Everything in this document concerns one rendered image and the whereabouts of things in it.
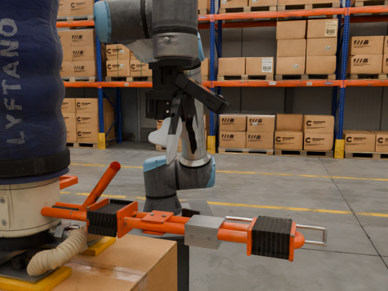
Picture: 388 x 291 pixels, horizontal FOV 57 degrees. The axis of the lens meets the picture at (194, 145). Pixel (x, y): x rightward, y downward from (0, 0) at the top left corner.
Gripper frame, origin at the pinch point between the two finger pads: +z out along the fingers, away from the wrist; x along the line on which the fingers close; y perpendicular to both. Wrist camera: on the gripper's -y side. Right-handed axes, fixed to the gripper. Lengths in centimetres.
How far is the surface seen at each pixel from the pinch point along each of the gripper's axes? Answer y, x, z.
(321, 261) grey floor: -37, -224, 116
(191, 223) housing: -2.4, 3.2, 12.2
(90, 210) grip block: 19.6, 4.9, 11.2
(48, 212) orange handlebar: 31.9, 3.5, 13.2
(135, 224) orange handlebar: 9.8, 3.7, 13.7
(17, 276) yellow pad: 32.7, 12.8, 24.3
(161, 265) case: 9.5, -8.8, 28.4
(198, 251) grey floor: 63, -211, 116
